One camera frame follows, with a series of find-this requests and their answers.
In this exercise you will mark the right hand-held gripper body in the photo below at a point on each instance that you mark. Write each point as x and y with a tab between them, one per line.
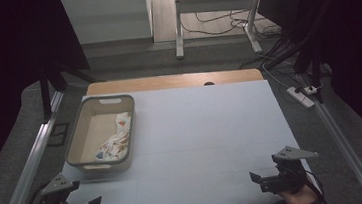
287	180

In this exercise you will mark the white patterned cloth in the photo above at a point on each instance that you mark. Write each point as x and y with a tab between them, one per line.
119	144

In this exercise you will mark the beige basket with grey rim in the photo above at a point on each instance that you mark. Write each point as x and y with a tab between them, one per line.
99	130

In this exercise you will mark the person's right hand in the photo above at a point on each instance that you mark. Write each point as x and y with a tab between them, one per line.
300	199

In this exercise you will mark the white table cover sheet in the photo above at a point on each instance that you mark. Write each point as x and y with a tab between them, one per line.
205	130

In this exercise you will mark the white power strip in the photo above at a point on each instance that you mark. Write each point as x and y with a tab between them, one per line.
299	97

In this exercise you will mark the white plug adapter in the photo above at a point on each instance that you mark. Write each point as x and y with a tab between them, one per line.
310	90

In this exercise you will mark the black metal stand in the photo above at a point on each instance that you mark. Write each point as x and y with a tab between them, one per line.
45	95
315	69

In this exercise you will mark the wooden table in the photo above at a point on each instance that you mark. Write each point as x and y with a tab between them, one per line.
167	82

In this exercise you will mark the white cabinet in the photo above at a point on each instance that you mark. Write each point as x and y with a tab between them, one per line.
107	15

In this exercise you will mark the aluminium rail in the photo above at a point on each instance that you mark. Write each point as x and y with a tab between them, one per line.
343	143
26	180

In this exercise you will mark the black floor frame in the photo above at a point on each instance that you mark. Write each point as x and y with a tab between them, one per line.
53	141

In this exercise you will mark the white desk frame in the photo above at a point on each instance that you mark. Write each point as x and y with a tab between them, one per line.
213	3

